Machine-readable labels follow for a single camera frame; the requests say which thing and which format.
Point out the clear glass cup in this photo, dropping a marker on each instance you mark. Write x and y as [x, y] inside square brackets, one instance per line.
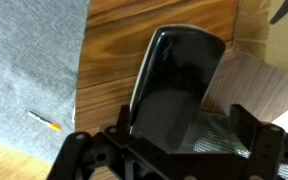
[214, 136]

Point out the oval wooden table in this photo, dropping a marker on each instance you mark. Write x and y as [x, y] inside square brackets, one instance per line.
[110, 66]

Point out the orange and white marker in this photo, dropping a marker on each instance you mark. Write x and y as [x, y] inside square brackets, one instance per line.
[45, 121]

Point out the white remote control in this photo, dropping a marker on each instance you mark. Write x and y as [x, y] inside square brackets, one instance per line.
[73, 114]

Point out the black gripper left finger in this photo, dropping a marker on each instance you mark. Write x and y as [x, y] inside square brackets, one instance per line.
[80, 153]

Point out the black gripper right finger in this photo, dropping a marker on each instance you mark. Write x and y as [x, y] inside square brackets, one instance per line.
[267, 146]

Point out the brown cardboard box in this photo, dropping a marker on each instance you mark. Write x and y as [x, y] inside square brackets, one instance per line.
[277, 36]

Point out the grey bed blanket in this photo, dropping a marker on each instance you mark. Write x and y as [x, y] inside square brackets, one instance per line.
[27, 60]

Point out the black and grey object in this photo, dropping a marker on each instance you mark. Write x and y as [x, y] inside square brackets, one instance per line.
[175, 90]

